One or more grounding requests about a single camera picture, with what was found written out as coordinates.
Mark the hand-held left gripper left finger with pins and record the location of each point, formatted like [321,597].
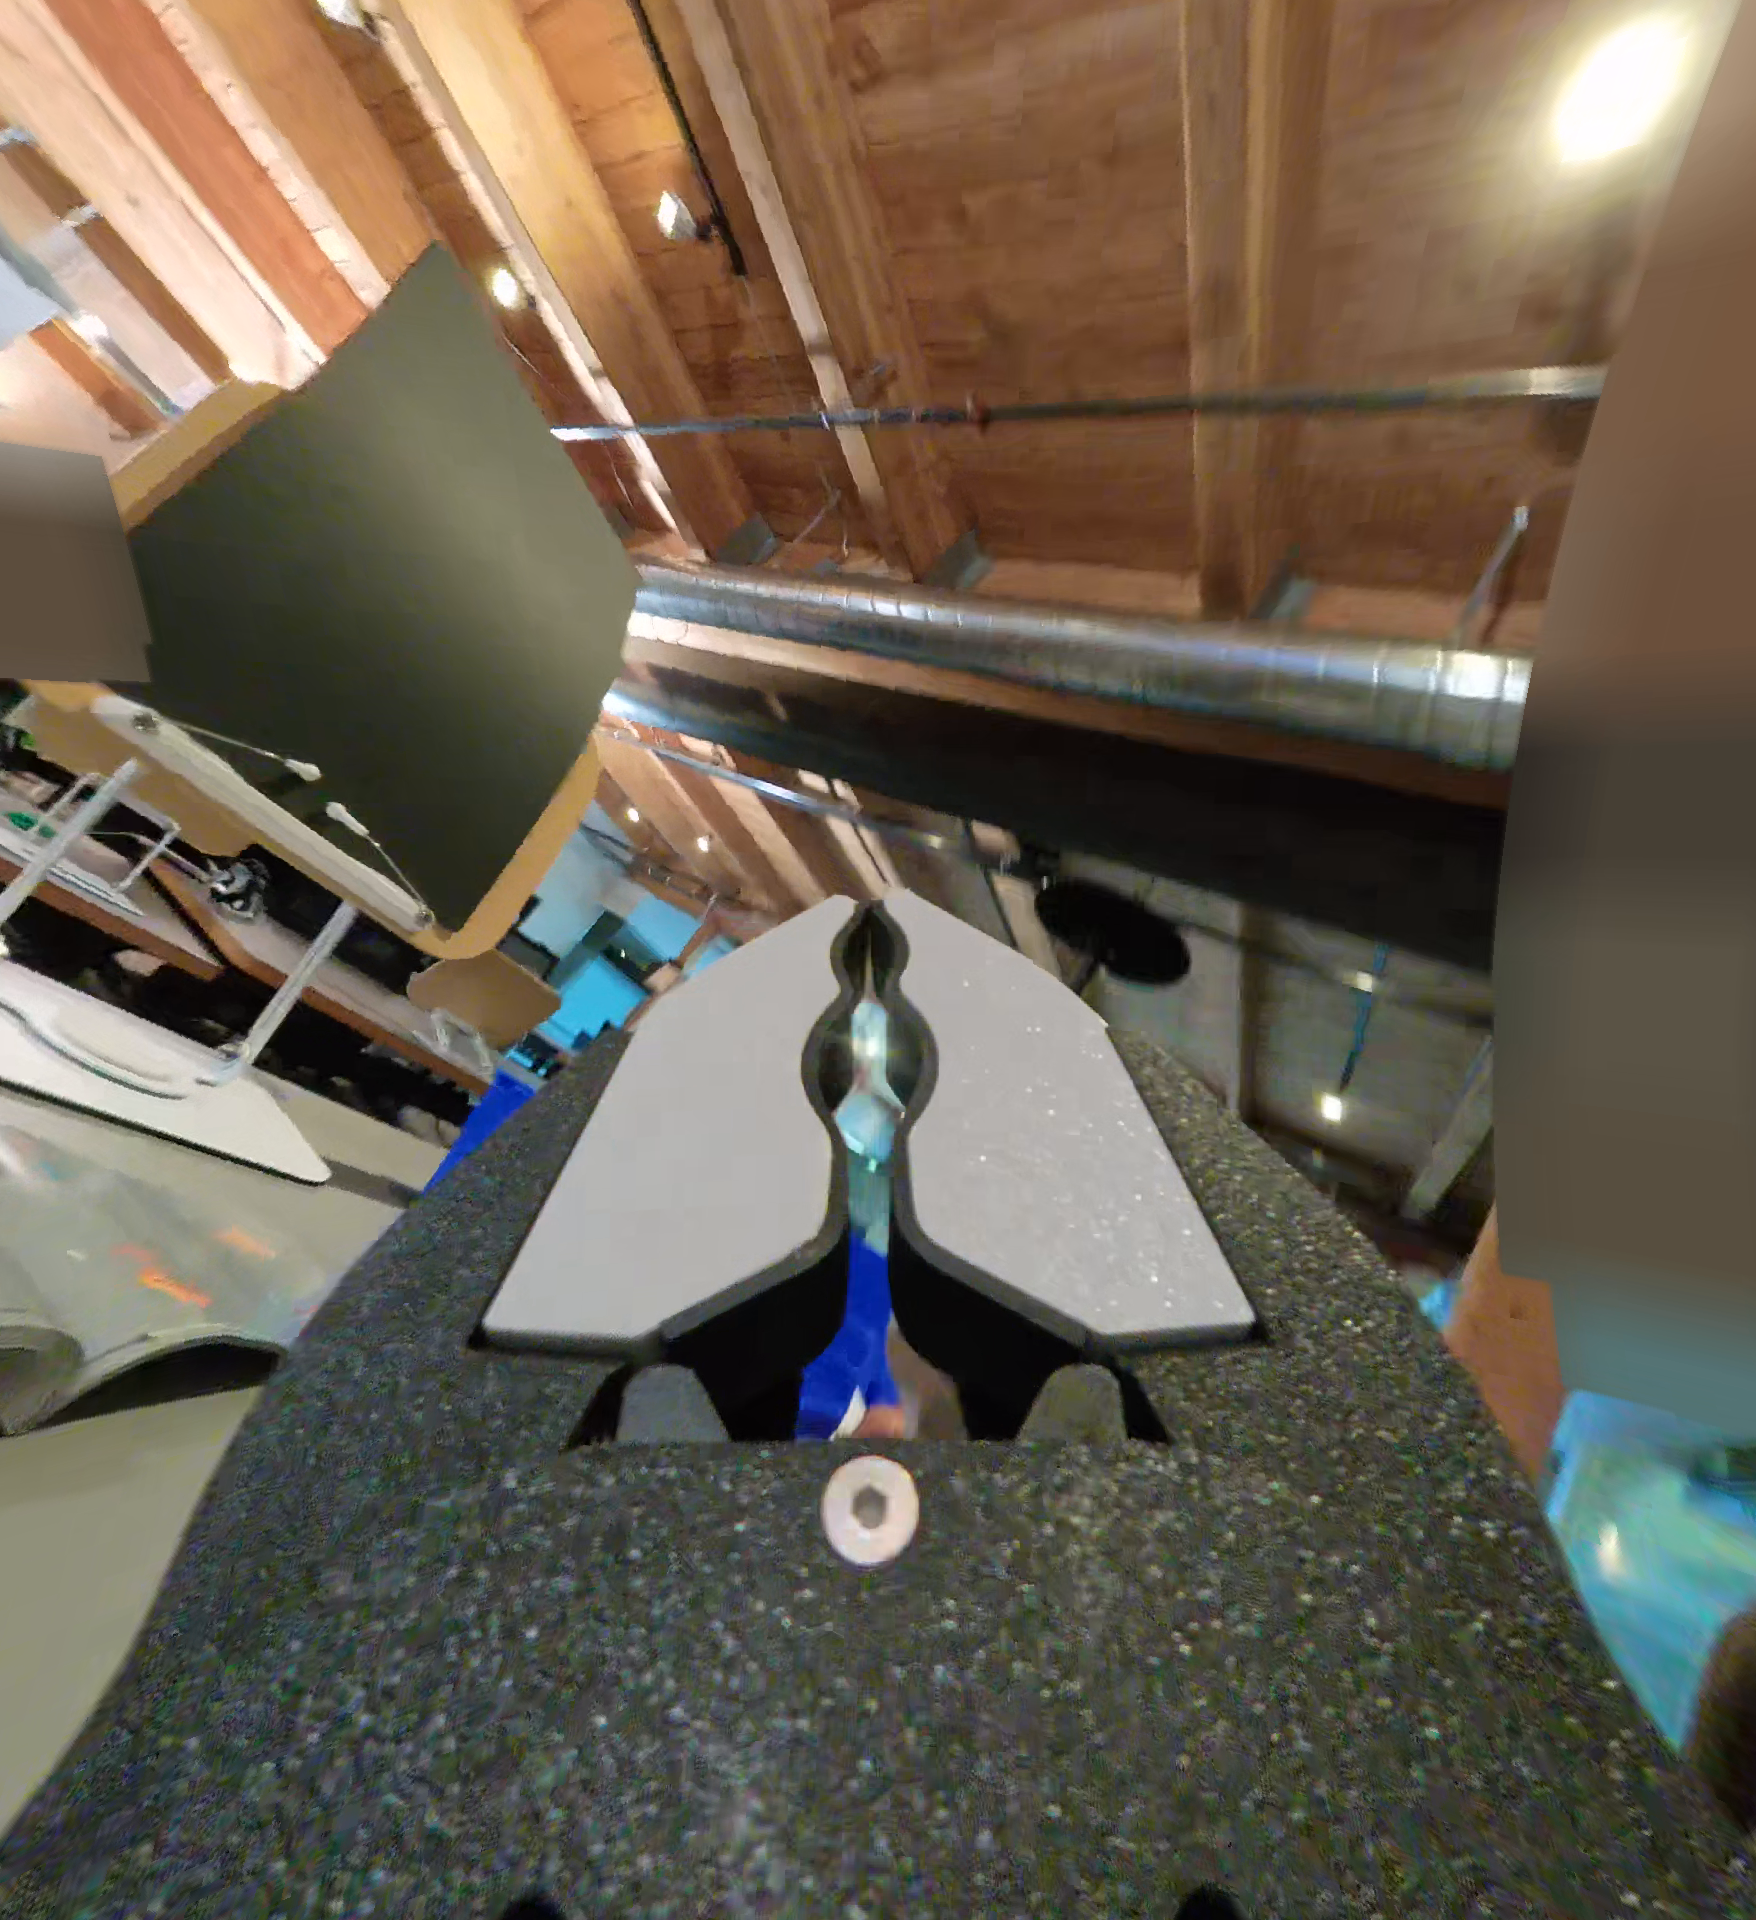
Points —
[667,1171]

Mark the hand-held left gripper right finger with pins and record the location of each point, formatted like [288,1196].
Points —
[1073,1171]

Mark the clear blue toy brick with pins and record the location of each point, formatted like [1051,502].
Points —
[866,1080]

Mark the white desk mat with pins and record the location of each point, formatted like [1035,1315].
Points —
[219,1126]

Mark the wooden background table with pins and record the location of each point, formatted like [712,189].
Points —
[398,1013]

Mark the clear laptop stand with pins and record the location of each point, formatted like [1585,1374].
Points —
[293,986]

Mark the open instruction booklet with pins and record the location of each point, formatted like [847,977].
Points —
[97,1244]

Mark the metal conduit pipe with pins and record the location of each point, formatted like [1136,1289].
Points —
[1268,398]

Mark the ceiling spotlight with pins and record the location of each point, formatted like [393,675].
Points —
[505,285]
[676,215]

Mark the black lighting track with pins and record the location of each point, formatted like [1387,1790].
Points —
[698,150]

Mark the bright ceiling lamp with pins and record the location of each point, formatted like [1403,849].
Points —
[1621,89]

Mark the metal ventilation duct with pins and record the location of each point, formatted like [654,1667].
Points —
[1042,646]

